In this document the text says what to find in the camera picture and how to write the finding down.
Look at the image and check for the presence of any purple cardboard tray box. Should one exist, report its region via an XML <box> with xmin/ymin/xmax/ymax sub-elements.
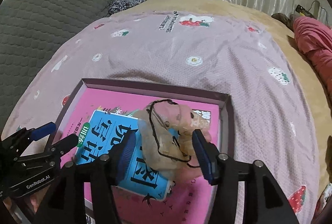
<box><xmin>48</xmin><ymin>78</ymin><xmax>235</xmax><ymax>224</ymax></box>

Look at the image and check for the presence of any pink and blue book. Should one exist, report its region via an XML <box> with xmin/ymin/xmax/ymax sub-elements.
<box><xmin>61</xmin><ymin>87</ymin><xmax>221</xmax><ymax>224</ymax></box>

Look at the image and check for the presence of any beige mesh drawstring pouch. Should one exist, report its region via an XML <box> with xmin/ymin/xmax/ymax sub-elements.
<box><xmin>134</xmin><ymin>99</ymin><xmax>212</xmax><ymax>183</ymax></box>

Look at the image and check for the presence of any pink rolled quilt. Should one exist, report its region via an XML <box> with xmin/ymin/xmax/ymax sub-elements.
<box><xmin>293</xmin><ymin>16</ymin><xmax>331</xmax><ymax>94</ymax></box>

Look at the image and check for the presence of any grey quilted headboard cushion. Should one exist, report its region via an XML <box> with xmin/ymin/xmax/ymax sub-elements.
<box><xmin>1</xmin><ymin>0</ymin><xmax>115</xmax><ymax>126</ymax></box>

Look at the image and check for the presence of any tan bed sheet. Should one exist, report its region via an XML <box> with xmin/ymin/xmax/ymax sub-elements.
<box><xmin>139</xmin><ymin>0</ymin><xmax>332</xmax><ymax>188</ymax></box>

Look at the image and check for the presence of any blue floral cloth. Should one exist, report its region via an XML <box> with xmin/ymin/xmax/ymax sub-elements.
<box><xmin>107</xmin><ymin>0</ymin><xmax>146</xmax><ymax>16</ymax></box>

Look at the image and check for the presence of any pink strawberry print blanket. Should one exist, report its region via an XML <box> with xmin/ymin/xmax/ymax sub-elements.
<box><xmin>2</xmin><ymin>11</ymin><xmax>319</xmax><ymax>223</ymax></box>

